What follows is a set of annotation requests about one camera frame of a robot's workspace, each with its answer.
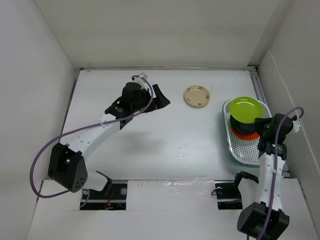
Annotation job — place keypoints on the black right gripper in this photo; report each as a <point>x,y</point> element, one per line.
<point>260,121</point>

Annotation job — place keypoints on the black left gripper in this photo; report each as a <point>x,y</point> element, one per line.
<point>159,101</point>

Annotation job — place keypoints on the orange plate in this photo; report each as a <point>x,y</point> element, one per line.
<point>246,137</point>

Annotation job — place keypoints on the black plate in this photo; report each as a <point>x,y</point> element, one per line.
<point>242,128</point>

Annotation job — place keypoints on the lime green plate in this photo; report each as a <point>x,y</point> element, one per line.
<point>245,109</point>

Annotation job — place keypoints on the cream plate with small motifs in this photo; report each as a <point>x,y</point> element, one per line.
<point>197,96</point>

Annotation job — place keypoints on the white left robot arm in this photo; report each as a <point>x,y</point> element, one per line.
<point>67,164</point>

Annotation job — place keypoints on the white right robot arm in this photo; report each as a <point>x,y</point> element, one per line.
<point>264,219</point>

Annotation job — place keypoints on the white perforated plastic bin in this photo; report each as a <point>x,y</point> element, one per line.
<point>243,152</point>

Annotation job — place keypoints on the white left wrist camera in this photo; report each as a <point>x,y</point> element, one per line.
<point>141,77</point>

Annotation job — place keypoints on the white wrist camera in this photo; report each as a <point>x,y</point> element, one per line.
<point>141,77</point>
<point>296,126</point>

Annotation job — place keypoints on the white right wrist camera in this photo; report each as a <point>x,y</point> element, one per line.
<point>296,126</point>

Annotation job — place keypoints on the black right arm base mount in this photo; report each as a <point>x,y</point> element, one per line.
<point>227,195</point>

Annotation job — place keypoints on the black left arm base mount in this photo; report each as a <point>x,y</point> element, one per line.
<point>116,200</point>

